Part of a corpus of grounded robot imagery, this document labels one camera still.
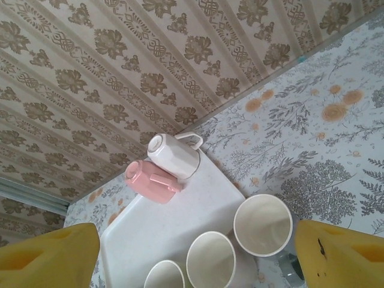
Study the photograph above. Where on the right gripper yellow-padded right finger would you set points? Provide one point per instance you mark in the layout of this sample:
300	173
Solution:
339	258

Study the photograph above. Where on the right gripper yellow-padded left finger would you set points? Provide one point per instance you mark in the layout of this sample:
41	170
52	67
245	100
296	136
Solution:
45	264

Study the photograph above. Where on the grey mug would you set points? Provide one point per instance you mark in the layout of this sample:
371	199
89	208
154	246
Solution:
264	228

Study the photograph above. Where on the light green mug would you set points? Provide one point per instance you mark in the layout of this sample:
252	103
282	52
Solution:
165	276

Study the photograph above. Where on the pink ceramic mug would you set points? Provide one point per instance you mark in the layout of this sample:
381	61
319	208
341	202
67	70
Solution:
210	261
147	183

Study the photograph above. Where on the white mug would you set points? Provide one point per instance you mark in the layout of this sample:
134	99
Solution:
174	159

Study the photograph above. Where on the floral tablecloth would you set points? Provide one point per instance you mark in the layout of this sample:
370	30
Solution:
315	150

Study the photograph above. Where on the white plastic tray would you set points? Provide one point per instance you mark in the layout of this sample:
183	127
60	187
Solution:
180	222

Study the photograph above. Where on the aluminium corner post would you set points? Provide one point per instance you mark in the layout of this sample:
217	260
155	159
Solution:
30	192

